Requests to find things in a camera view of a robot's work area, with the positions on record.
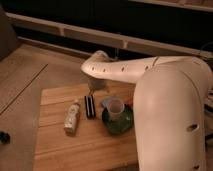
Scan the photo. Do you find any black eraser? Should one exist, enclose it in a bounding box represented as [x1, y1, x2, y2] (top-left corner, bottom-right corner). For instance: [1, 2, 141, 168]
[84, 95, 96, 119]

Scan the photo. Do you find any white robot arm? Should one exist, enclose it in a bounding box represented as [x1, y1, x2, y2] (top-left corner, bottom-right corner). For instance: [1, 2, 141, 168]
[81, 51, 213, 171]

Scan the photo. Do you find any orange marker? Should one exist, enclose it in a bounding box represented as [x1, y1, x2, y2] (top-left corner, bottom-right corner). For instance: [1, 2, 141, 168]
[126, 98, 133, 106]

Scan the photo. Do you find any small white bottle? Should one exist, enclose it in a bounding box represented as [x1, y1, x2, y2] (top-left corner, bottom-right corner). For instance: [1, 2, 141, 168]
[64, 100, 80, 134]

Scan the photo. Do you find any green plate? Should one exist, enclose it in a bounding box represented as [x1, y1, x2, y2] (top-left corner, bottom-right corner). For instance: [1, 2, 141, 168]
[102, 105, 134, 135]

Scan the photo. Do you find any wooden board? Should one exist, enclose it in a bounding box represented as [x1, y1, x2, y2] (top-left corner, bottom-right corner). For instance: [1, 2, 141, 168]
[33, 81, 138, 171]

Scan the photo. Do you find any black object on floor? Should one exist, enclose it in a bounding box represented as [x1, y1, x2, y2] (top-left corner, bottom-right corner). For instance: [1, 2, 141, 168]
[0, 131, 10, 144]

